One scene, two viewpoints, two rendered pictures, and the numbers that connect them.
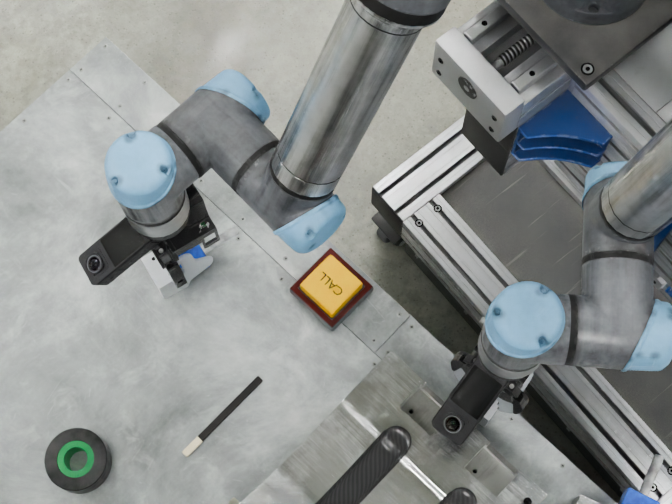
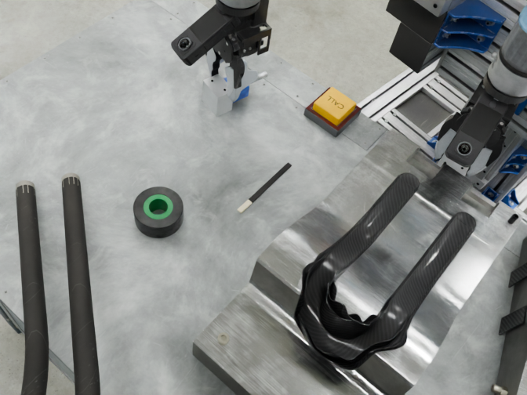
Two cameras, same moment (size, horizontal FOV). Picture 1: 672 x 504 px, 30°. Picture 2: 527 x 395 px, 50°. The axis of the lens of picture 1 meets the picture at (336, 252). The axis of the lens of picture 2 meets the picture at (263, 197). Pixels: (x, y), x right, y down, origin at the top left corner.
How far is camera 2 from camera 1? 0.89 m
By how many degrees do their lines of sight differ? 17
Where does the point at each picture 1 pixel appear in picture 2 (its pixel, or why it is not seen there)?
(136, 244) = (219, 24)
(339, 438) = (365, 181)
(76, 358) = (153, 150)
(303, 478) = (343, 208)
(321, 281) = (328, 100)
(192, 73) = not seen: hidden behind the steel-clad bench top
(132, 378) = (195, 163)
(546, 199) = not seen: hidden behind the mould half
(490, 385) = (492, 115)
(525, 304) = not seen: outside the picture
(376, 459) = (394, 196)
